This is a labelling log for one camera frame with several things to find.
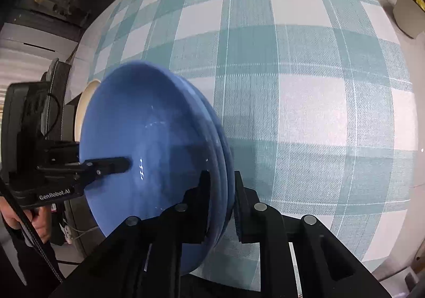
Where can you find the large cream plate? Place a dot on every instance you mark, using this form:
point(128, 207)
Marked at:
point(84, 102)

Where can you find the blue bowl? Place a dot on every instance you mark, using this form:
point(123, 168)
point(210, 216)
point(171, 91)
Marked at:
point(223, 165)
point(149, 112)

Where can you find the teal checkered tablecloth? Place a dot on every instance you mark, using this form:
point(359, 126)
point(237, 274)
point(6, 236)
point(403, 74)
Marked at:
point(298, 85)

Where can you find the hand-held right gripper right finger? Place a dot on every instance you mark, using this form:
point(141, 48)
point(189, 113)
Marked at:
point(243, 218)

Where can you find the beige container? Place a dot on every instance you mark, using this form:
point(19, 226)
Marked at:
point(410, 15)

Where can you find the person's left hand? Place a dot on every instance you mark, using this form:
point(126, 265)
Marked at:
point(41, 228)

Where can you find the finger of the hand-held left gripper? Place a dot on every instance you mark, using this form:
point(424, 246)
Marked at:
point(109, 166)

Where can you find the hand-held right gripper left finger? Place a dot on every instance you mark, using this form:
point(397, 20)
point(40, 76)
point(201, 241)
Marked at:
point(196, 213)

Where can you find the white power strip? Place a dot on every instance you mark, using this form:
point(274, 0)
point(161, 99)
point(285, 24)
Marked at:
point(68, 233)

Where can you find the person's left forearm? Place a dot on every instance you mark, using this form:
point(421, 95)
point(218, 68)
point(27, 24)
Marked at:
point(20, 268)

